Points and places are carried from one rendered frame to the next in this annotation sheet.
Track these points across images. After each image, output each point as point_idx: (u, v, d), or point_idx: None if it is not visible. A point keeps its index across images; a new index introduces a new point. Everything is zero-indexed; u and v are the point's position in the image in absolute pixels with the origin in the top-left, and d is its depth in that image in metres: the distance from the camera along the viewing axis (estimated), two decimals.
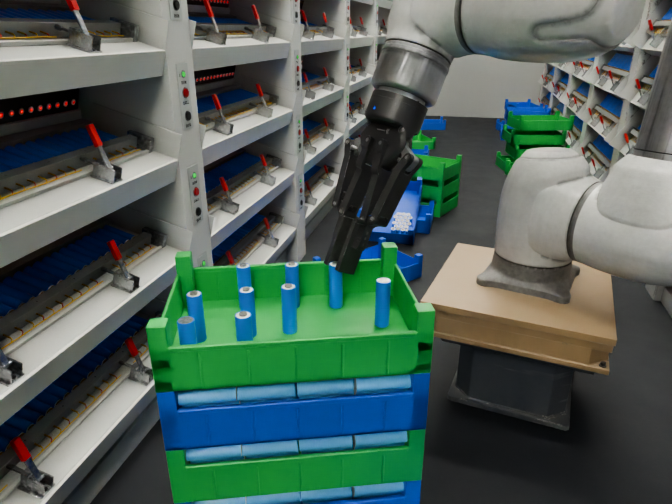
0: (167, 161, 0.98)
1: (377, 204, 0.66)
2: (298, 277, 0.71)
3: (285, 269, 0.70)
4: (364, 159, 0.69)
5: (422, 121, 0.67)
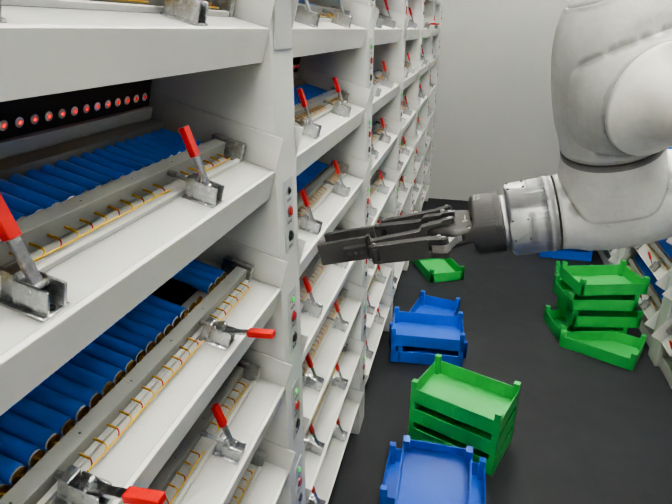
0: None
1: None
2: None
3: None
4: None
5: None
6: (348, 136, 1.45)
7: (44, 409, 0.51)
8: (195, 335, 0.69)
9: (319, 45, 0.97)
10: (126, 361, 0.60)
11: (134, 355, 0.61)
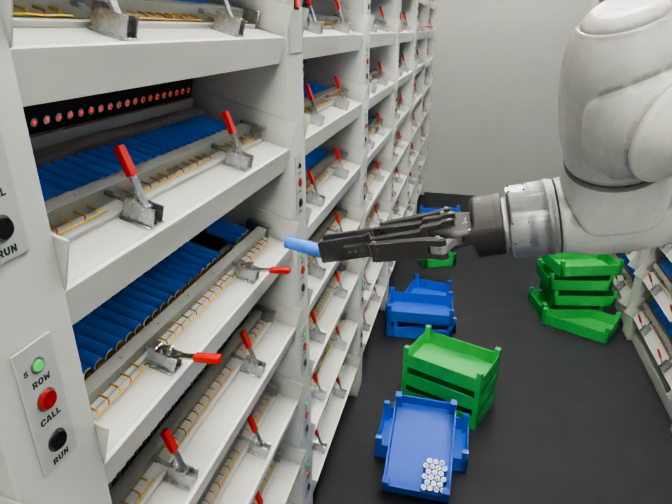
0: None
1: None
2: (313, 249, 0.71)
3: None
4: None
5: None
6: (347, 127, 1.66)
7: (131, 309, 0.72)
8: (229, 272, 0.90)
9: (323, 49, 1.18)
10: (182, 284, 0.81)
11: (187, 281, 0.82)
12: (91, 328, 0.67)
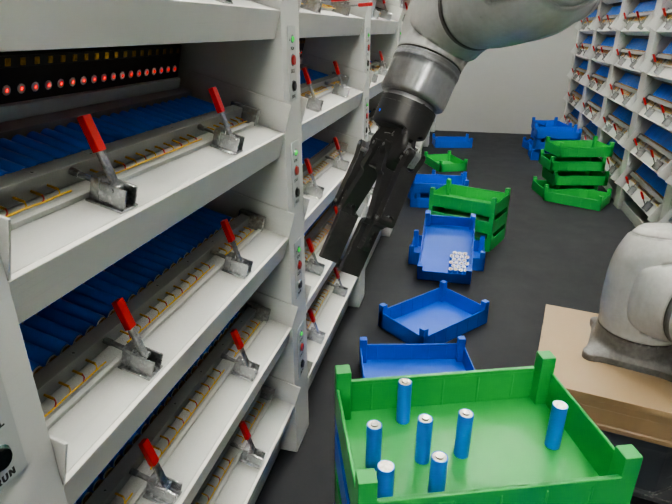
0: (280, 241, 0.97)
1: (382, 203, 0.65)
2: None
3: None
4: (367, 160, 0.70)
5: (428, 125, 0.67)
6: None
7: None
8: (330, 7, 1.30)
9: None
10: None
11: None
12: None
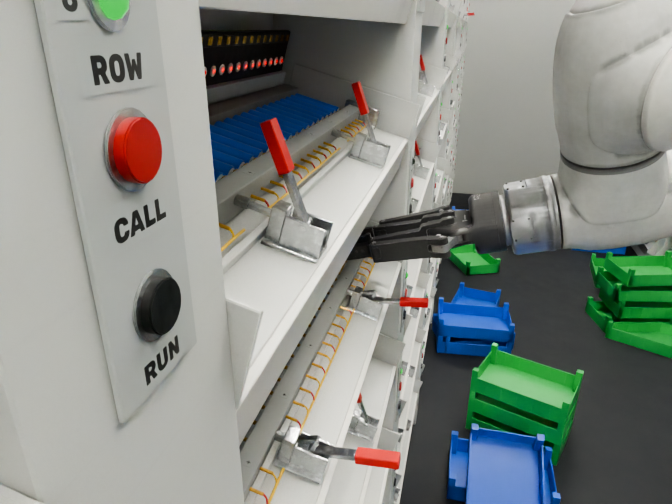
0: None
1: None
2: None
3: None
4: None
5: None
6: None
7: None
8: (344, 305, 0.66)
9: (427, 16, 0.95)
10: None
11: None
12: None
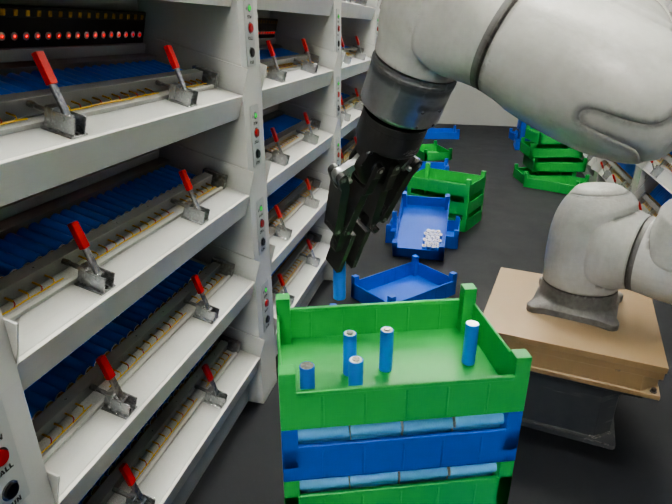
0: (241, 197, 1.05)
1: (332, 208, 0.65)
2: None
3: None
4: None
5: (379, 140, 0.56)
6: None
7: None
8: None
9: None
10: None
11: None
12: None
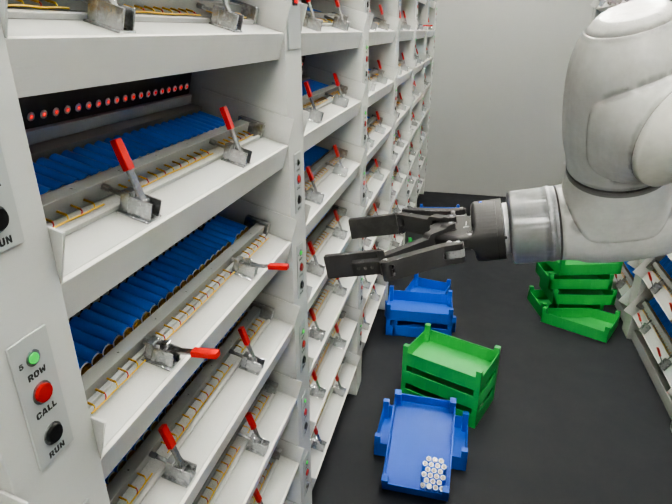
0: None
1: (399, 255, 0.60)
2: (224, 236, 0.97)
3: (233, 242, 0.99)
4: (434, 218, 0.69)
5: (491, 253, 0.63)
6: (346, 125, 1.66)
7: (129, 304, 0.72)
8: (227, 268, 0.90)
9: (322, 46, 1.18)
10: (180, 280, 0.81)
11: (185, 277, 0.82)
12: (88, 323, 0.67)
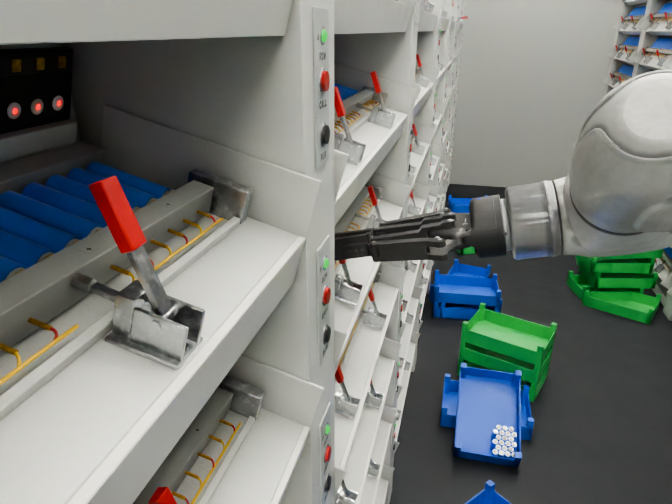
0: None
1: (388, 240, 0.65)
2: None
3: None
4: (430, 220, 0.67)
5: (491, 250, 0.63)
6: None
7: None
8: (363, 226, 0.96)
9: (422, 25, 1.24)
10: None
11: None
12: None
